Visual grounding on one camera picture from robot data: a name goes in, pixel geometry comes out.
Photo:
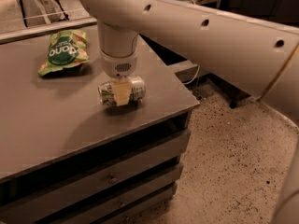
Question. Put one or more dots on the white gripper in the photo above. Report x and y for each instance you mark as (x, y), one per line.
(119, 65)

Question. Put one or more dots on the white green 7up can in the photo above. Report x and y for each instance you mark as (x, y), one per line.
(122, 91)

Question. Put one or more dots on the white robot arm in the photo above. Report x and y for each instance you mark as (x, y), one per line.
(192, 31)

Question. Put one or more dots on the green chip bag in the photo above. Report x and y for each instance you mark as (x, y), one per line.
(67, 50)

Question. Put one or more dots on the grey drawer cabinet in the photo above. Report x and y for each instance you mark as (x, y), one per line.
(65, 158)

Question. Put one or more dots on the grey metal railing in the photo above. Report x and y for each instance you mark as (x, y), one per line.
(21, 18)

